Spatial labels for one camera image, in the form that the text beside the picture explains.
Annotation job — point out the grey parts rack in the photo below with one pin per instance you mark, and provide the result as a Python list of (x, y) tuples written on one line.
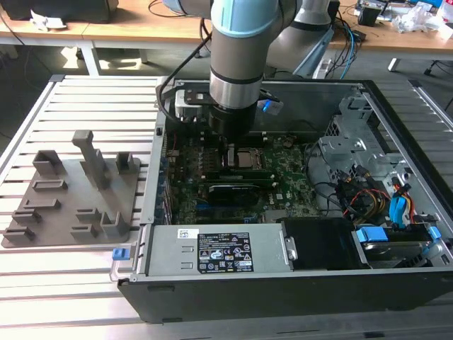
[(81, 198)]

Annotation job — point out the clear plastic bag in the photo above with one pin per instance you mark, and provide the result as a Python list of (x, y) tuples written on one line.
[(417, 17)]

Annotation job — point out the open black PC case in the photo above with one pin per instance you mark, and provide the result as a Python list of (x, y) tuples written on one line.
[(247, 301)]

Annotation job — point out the silver CPU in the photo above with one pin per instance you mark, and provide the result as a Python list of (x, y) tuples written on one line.
[(247, 159)]

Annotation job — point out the black chair base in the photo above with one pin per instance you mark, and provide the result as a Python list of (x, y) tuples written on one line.
[(440, 67)]

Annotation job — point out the black drive shroud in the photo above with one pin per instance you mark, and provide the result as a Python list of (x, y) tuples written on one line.
[(318, 244)]

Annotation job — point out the silver drive cage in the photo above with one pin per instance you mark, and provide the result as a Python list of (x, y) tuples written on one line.
[(339, 152)]

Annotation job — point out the black graphics card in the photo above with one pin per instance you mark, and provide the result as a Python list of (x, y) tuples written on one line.
[(233, 195)]

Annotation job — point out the black device on desk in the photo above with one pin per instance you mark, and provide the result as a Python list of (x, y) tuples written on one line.
[(70, 8)]

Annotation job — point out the white power strip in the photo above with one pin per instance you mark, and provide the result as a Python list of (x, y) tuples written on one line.
[(322, 67)]

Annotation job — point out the hard disk in blue carrier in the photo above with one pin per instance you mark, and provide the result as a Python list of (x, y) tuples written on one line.
[(371, 237)]

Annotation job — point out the wooden desk with white frame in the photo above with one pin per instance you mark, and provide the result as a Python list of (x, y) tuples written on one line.
[(106, 32)]

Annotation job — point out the wooden desk with clutter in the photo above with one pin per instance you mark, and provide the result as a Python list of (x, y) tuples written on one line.
[(389, 40)]

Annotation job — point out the blue case latch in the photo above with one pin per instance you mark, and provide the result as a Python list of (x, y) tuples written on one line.
[(119, 254)]

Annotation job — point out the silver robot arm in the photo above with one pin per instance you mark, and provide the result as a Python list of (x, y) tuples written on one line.
[(237, 53)]

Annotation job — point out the green motherboard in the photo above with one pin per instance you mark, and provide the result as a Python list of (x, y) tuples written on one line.
[(283, 198)]

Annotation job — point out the grey power supply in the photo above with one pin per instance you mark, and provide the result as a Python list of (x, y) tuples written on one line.
[(166, 248)]

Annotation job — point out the small black box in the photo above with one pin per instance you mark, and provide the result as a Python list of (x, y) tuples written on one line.
[(369, 16)]

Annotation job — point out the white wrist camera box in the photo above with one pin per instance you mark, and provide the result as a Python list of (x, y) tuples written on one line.
[(187, 104)]

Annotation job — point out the CPU socket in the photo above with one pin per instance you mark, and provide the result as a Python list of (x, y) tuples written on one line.
[(260, 159)]

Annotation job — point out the crumpled white paper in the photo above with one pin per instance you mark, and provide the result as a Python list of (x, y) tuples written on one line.
[(46, 21)]

